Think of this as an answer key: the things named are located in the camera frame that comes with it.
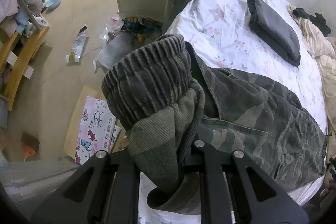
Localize brown cardboard sheet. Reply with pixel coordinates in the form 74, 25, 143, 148
64, 86, 126, 159

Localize clear plastic wrapper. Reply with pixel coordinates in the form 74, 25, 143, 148
100, 15, 124, 38

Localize folded grey pants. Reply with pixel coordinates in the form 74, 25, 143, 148
247, 0, 301, 67

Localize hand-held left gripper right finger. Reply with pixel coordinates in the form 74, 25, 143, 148
181, 140, 309, 224

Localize grey plastic bag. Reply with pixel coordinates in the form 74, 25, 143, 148
92, 32, 137, 72

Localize white floral bed sheet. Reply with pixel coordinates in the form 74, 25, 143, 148
138, 0, 328, 224

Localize blue plastic basin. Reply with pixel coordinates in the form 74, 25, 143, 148
43, 0, 61, 10

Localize cartoon printed bag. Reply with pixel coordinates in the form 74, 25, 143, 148
75, 98, 122, 165

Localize light blue cloth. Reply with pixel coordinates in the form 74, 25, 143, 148
14, 10, 34, 30

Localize colourful snack packets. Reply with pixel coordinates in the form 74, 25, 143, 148
119, 17, 162, 42

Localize grey metal pole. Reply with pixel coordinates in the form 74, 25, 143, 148
10, 0, 44, 30

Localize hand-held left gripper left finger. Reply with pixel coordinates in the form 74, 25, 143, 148
30, 150, 141, 224

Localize camouflage pants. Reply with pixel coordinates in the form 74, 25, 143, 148
101, 34, 328, 210

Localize long snack packet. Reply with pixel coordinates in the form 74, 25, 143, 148
66, 25, 89, 66

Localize black clothes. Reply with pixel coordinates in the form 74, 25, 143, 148
293, 7, 332, 37

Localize yellow wooden chair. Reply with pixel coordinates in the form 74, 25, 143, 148
0, 25, 50, 111

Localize orange dustpan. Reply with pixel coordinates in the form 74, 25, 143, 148
21, 131, 40, 161

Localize cream duvet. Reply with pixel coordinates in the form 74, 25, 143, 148
286, 4, 336, 135

